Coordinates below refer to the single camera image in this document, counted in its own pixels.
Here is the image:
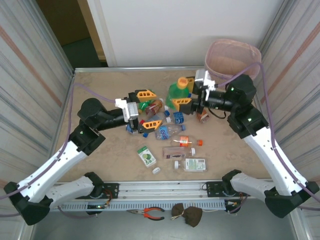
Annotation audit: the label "green soda bottle orange cap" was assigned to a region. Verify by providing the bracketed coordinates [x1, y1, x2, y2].
[165, 76, 193, 110]

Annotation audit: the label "clear bottle grey label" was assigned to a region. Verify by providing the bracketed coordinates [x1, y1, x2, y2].
[147, 111, 171, 132]

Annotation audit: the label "green soda bottle yellow cap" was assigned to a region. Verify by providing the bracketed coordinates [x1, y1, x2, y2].
[138, 99, 155, 112]

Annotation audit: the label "brown iced coffee bottle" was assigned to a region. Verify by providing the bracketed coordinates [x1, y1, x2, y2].
[145, 98, 165, 116]

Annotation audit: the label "clear bottle light blue label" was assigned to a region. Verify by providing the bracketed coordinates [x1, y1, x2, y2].
[154, 124, 187, 141]

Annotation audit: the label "clear bottle dark blue label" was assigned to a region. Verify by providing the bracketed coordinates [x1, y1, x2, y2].
[125, 122, 150, 138]

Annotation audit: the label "brown chocolate drink bottle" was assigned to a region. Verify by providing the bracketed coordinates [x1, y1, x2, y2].
[195, 109, 210, 125]

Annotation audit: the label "small bottle lime label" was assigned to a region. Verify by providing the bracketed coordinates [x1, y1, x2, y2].
[136, 145, 161, 175]

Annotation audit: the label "clear bottle orange label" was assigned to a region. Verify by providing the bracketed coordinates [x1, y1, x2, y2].
[170, 134, 204, 148]

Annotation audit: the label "square bottle purple label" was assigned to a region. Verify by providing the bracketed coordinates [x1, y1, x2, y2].
[162, 146, 196, 160]

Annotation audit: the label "bottle green label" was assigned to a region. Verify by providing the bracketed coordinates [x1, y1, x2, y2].
[174, 156, 209, 173]

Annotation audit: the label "beige plastic waste bin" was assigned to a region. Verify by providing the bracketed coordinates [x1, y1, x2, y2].
[204, 39, 262, 87]

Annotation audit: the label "corrugated metal side panel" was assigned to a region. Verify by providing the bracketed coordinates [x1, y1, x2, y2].
[247, 0, 320, 208]
[0, 0, 76, 208]

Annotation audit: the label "black electronics board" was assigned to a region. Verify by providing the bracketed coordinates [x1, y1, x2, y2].
[224, 199, 243, 215]
[86, 203, 110, 216]

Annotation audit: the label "brown cloth pouch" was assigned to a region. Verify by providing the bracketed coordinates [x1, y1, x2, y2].
[171, 202, 204, 228]

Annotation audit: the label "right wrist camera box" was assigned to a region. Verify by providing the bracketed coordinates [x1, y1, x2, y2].
[194, 69, 216, 101]

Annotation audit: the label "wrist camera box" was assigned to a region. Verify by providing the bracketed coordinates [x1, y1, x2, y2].
[194, 69, 216, 101]
[114, 97, 140, 121]

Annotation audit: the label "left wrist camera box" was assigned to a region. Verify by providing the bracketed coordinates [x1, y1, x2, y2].
[114, 97, 140, 121]

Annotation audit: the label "aluminium table side rail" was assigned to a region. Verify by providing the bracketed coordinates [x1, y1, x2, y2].
[253, 84, 266, 118]
[59, 71, 76, 141]

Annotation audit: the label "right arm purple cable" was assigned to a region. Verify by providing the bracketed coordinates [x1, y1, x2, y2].
[214, 62, 320, 215]

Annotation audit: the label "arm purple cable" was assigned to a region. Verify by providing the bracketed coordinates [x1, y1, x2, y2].
[0, 82, 118, 220]
[214, 62, 320, 215]

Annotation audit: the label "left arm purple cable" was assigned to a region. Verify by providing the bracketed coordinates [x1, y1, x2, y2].
[0, 82, 118, 220]

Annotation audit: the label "aluminium table end rail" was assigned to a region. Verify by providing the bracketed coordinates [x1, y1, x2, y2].
[73, 65, 207, 74]

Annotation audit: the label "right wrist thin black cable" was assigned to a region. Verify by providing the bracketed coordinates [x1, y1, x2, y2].
[208, 109, 227, 120]

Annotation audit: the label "aluminium mounting rail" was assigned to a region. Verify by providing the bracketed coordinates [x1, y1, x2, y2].
[26, 177, 300, 201]

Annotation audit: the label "white and tan door frame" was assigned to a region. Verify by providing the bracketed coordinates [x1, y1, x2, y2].
[76, 0, 118, 68]

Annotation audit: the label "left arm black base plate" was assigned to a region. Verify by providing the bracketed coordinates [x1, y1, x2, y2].
[74, 182, 120, 200]

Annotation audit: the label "grey slotted cable duct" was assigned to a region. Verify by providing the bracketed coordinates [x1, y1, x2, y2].
[33, 199, 242, 212]

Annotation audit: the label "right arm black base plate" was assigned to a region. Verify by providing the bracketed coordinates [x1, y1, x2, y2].
[205, 180, 252, 198]

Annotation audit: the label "orange handled pliers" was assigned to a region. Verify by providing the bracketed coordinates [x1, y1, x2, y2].
[126, 206, 166, 221]

